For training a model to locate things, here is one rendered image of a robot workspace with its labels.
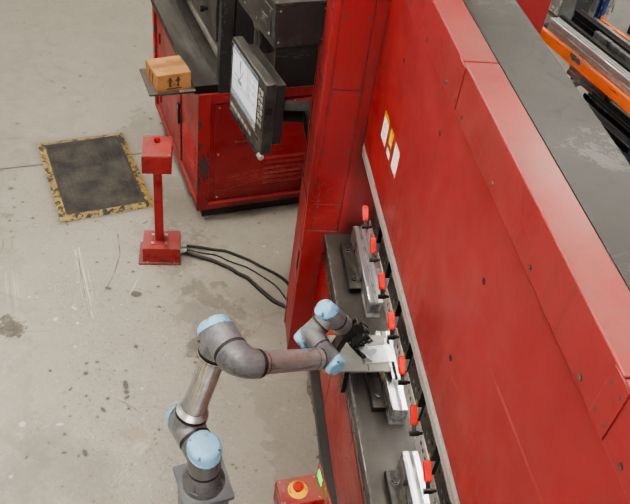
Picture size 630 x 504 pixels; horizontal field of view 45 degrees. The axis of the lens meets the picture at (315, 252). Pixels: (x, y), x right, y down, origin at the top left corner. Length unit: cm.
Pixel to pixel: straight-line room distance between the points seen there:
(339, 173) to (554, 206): 190
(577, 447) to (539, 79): 100
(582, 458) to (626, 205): 54
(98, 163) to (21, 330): 156
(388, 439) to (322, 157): 126
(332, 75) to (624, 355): 207
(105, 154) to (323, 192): 245
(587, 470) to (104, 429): 282
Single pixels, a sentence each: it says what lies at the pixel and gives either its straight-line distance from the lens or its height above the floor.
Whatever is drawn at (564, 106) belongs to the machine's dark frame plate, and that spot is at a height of 230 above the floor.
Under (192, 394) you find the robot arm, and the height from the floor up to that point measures 112.
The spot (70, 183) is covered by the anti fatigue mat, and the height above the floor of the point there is 1.
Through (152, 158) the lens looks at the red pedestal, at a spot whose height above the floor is 78.
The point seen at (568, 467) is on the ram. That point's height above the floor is 200.
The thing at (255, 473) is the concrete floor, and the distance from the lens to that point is 379.
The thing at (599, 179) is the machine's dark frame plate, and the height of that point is 230.
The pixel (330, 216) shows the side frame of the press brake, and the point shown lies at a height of 98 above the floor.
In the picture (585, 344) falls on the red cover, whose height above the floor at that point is 224.
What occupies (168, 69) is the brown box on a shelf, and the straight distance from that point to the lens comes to 438.
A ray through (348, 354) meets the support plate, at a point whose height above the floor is 100.
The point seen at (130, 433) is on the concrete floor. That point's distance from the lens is 392.
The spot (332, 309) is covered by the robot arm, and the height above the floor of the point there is 130.
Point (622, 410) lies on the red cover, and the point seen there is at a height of 225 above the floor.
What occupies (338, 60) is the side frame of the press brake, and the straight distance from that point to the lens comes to 314.
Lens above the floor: 321
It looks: 41 degrees down
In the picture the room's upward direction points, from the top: 9 degrees clockwise
